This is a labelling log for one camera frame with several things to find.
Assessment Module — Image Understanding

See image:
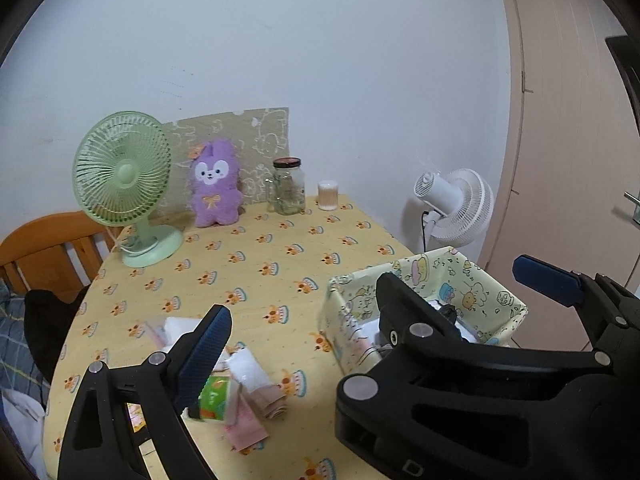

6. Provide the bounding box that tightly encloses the black garment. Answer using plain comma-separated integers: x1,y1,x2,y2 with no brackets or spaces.
24,286,89,384

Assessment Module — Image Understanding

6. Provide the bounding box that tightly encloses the pink packet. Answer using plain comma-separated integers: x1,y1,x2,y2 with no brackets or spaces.
224,396,269,452

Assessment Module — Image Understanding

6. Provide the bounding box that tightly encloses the cotton swab container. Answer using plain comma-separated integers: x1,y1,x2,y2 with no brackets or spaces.
317,180,340,211

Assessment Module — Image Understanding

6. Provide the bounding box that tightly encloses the pink door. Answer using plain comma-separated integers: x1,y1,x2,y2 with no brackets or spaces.
480,0,639,351

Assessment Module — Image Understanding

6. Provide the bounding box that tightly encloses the purple plush bunny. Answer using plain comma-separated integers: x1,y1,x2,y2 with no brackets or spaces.
190,139,243,228

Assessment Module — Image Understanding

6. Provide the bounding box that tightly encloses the olive cartoon board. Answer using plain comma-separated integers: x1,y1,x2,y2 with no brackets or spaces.
156,107,290,216

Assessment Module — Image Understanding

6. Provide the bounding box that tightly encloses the white standing fan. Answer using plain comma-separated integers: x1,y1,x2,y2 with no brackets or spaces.
413,168,495,248

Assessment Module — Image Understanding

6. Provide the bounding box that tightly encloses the clear plastic zip bag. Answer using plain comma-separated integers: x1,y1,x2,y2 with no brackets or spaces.
143,316,201,353

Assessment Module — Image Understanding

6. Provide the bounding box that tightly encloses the small white roll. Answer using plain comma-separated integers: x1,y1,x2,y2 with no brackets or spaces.
227,347,273,393

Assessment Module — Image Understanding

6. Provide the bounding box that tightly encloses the green tissue pack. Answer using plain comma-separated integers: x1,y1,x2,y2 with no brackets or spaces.
186,375,240,426

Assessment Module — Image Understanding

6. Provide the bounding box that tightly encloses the glass jar dark lid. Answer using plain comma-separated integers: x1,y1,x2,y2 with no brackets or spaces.
267,156,306,216

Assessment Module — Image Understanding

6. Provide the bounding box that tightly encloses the green desk fan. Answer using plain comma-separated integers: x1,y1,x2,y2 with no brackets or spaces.
73,110,183,269

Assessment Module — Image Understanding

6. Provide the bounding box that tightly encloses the cartoon fabric storage box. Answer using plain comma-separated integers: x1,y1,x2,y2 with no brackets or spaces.
318,247,528,375

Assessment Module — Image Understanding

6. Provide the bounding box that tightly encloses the plaid pillow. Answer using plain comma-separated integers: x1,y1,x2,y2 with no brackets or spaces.
0,281,50,405

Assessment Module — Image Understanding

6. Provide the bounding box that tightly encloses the yellow patterned tablecloth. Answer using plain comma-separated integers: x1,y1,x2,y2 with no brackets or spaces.
43,197,408,479

